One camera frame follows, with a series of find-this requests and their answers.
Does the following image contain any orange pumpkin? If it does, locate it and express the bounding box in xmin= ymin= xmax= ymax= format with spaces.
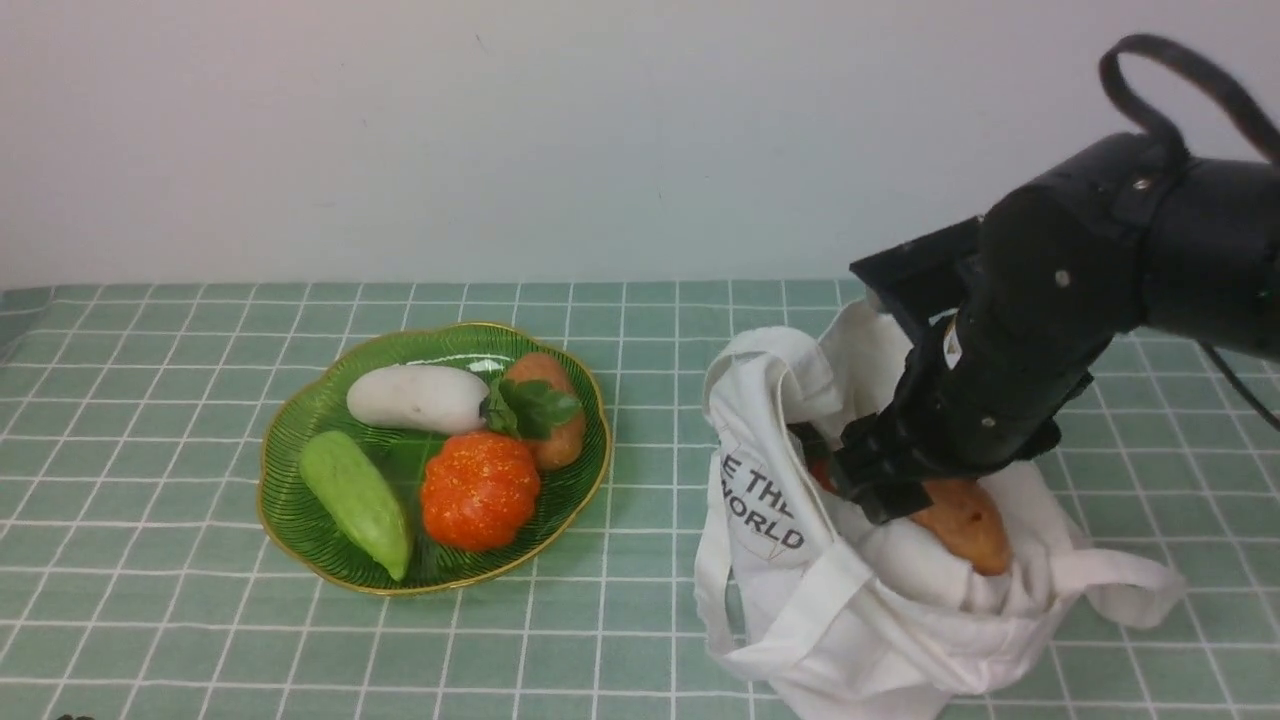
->
xmin=420 ymin=430 xmax=541 ymax=553

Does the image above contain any orange carrot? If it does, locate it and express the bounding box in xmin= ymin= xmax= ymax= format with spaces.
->
xmin=806 ymin=457 xmax=838 ymax=495

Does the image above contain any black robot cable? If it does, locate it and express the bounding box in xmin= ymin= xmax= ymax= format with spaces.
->
xmin=1098 ymin=35 xmax=1280 ymax=430

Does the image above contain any brown potato on plate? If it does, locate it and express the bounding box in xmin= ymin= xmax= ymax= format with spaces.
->
xmin=506 ymin=352 xmax=586 ymax=471

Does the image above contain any green checkered tablecloth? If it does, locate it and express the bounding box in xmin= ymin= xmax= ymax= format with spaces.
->
xmin=1 ymin=281 xmax=1279 ymax=719

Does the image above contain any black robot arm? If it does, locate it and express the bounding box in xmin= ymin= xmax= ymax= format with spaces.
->
xmin=828 ymin=133 xmax=1279 ymax=525

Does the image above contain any green glass plate gold rim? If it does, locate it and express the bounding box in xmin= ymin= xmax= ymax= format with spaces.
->
xmin=257 ymin=322 xmax=614 ymax=596

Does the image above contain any white radish with green leaves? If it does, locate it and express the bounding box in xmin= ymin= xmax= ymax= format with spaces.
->
xmin=346 ymin=364 xmax=582 ymax=439

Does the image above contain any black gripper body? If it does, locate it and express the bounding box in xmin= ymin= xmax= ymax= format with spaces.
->
xmin=849 ymin=188 xmax=1140 ymax=475

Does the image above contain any tan butternut squash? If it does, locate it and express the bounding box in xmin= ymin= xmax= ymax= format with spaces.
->
xmin=910 ymin=479 xmax=1012 ymax=577

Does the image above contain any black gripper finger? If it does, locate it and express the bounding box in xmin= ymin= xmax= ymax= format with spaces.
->
xmin=787 ymin=418 xmax=951 ymax=525

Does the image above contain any white cloth tote bag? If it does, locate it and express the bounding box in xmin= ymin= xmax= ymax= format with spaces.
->
xmin=694 ymin=301 xmax=1187 ymax=719

